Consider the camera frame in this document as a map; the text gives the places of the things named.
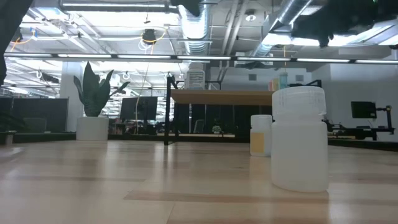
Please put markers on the blue translucent vial white cap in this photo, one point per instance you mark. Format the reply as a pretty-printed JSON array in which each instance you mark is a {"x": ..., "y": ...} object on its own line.
[{"x": 283, "y": 81}]

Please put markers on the orange translucent vial white cap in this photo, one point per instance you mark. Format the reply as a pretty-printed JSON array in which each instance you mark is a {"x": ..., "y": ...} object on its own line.
[{"x": 271, "y": 86}]

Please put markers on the plain white plastic bottle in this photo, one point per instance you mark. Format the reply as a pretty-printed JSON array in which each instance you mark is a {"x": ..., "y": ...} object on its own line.
[{"x": 298, "y": 149}]

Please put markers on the small white yellow-label bottle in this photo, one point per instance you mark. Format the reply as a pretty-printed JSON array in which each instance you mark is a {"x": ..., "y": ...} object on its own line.
[{"x": 260, "y": 140}]

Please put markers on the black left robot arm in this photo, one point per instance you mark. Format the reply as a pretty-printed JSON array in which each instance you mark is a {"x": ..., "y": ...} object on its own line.
[{"x": 9, "y": 31}]

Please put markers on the black monitor on arm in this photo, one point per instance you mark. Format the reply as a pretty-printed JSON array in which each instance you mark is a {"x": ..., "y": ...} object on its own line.
[{"x": 363, "y": 109}]

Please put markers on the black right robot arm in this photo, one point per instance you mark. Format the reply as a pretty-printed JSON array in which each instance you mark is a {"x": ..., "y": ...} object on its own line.
[{"x": 373, "y": 12}]

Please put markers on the wooden shelf board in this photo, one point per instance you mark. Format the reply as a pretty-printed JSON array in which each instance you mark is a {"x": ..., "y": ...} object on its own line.
[{"x": 217, "y": 97}]

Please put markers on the black ceiling device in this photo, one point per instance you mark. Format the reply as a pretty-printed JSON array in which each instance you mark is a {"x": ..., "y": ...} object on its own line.
[{"x": 149, "y": 35}]

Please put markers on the long ceiling light strip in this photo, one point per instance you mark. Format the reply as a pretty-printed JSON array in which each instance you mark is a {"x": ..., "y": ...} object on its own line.
[{"x": 202, "y": 58}]

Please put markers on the black background robot workstation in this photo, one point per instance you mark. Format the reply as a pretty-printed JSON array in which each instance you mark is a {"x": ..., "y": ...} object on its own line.
[{"x": 357, "y": 130}]

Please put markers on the black desk monitor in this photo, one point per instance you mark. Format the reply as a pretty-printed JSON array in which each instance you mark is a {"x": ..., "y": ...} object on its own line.
[{"x": 138, "y": 109}]

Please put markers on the small background potted plant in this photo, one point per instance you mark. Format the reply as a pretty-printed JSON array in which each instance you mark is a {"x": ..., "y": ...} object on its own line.
[{"x": 216, "y": 129}]

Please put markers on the green snake plant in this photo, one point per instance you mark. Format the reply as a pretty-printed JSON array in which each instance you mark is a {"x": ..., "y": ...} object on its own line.
[{"x": 93, "y": 96}]

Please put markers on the white plant pot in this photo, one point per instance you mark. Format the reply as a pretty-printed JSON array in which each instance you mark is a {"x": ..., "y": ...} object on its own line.
[{"x": 92, "y": 129}]

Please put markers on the dark office partition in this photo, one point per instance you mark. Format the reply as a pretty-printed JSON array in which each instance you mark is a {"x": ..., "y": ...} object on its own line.
[{"x": 46, "y": 112}]

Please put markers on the silver ceiling duct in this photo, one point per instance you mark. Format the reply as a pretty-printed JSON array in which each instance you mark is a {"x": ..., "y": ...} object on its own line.
[
  {"x": 289, "y": 12},
  {"x": 194, "y": 25}
]

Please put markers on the black aluminium table frame rail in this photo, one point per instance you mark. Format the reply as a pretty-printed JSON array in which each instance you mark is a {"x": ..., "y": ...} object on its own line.
[
  {"x": 373, "y": 144},
  {"x": 46, "y": 137}
]

